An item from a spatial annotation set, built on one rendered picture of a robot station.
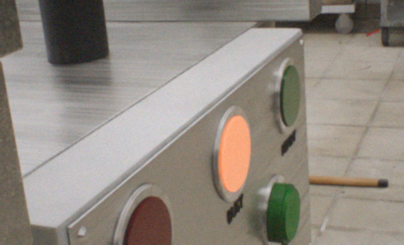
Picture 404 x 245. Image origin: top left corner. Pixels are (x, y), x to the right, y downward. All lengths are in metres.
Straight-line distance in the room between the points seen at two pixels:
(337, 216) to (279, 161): 1.66
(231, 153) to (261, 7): 0.15
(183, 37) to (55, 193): 0.20
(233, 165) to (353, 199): 1.83
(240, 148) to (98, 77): 0.08
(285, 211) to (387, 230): 1.62
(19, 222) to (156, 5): 0.28
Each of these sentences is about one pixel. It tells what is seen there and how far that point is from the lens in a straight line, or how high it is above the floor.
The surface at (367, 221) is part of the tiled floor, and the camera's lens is 2.00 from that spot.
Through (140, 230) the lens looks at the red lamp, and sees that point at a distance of 0.23.
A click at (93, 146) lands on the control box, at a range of 0.25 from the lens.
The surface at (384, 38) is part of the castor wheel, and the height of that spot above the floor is 0.05.
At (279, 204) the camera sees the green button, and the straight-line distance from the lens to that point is 0.35.
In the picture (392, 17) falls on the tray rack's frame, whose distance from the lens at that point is 3.81.
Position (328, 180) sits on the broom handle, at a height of 0.02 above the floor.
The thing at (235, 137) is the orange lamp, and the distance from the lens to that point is 0.30.
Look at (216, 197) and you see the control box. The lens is 0.29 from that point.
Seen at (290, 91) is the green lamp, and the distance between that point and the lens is 0.37.
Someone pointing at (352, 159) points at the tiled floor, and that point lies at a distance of 2.39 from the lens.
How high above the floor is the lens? 0.92
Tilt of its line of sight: 18 degrees down
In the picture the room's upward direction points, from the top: 5 degrees counter-clockwise
